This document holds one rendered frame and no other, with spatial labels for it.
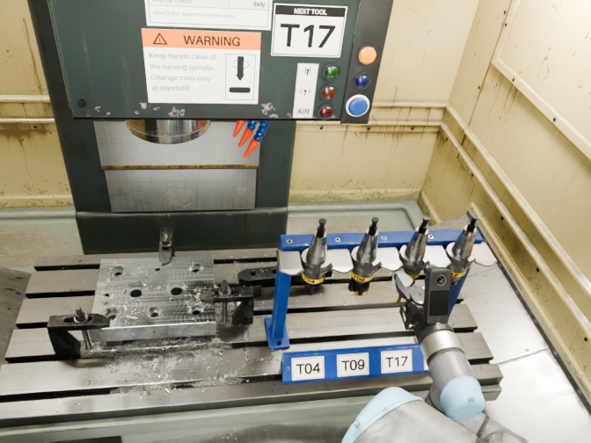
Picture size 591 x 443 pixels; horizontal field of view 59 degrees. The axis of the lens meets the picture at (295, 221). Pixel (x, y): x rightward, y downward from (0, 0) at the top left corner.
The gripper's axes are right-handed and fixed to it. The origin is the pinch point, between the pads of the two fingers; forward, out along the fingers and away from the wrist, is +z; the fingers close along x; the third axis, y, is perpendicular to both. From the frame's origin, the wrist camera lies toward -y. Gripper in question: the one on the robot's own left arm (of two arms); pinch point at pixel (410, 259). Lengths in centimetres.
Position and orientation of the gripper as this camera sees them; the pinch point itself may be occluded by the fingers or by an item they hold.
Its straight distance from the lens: 120.4
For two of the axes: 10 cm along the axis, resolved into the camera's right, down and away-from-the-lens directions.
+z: -1.4, -6.7, 7.2
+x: 9.8, -0.3, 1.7
